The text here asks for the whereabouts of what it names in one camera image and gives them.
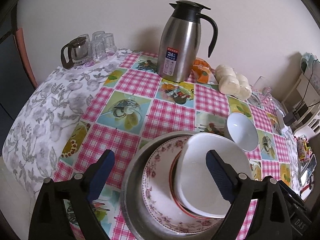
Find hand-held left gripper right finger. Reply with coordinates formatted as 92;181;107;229
205;149;293;240

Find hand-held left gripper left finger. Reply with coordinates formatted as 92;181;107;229
28;149;115;240

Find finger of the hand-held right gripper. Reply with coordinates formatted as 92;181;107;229
277;180;307;207

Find white square bowl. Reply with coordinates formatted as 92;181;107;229
175;132;252;218

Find stainless steel round plate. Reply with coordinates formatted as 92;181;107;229
119;131;253;240

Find strawberry print bowl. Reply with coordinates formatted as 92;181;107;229
169;152;215;220

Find round plate pink floral rim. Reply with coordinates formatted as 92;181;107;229
142;136;233;233

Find colourful snack packets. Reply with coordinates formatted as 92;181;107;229
295;135;310;161

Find small white bowl floral outside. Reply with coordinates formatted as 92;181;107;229
224;112;259;152

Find black power adapter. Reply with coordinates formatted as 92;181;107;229
284;113;296;126

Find small white box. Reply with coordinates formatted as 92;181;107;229
276;109;286;130

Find pink checked tablecloth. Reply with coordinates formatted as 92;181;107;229
54;51;304;240

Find clear glass mug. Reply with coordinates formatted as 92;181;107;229
249;86;275;108

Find grey floral cloth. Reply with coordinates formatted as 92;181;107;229
2;49;140;198

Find bag of steamed buns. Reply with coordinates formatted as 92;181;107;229
215;64;252;100

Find orange snack packet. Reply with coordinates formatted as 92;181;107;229
192;58;213;83

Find white round tray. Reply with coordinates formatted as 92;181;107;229
64;50;122;72

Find clear drinking glass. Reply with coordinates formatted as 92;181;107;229
101;33;117;53
92;31;105;43
88;39;107;61

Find teal cloth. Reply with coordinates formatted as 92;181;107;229
301;53;319;72

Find stainless steel thermos jug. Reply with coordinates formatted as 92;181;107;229
157;0;218;82

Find black cable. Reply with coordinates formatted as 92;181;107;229
294;61;317;113

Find glass pot dark handle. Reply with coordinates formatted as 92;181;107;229
61;35;91;70

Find salmon pink frame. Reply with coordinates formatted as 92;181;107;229
15;29;38;89

